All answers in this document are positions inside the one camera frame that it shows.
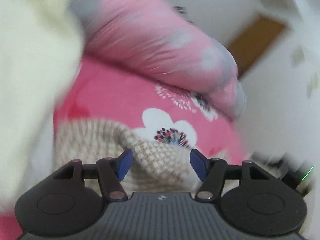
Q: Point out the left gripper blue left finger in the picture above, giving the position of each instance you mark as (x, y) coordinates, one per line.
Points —
(111, 171)

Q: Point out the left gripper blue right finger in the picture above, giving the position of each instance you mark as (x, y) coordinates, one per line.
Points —
(212, 174)

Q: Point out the beige white checked knit jacket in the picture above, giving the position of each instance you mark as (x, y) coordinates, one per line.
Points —
(157, 167)

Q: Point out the pink floral bed sheet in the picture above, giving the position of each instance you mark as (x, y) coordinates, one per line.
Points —
(154, 111)

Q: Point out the brown wooden door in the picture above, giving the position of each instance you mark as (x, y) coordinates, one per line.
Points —
(254, 41)

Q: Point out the pink grey floral duvet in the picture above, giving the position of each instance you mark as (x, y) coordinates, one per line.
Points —
(151, 38)

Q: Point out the cream fleece garment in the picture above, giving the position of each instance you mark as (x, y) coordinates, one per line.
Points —
(41, 50)

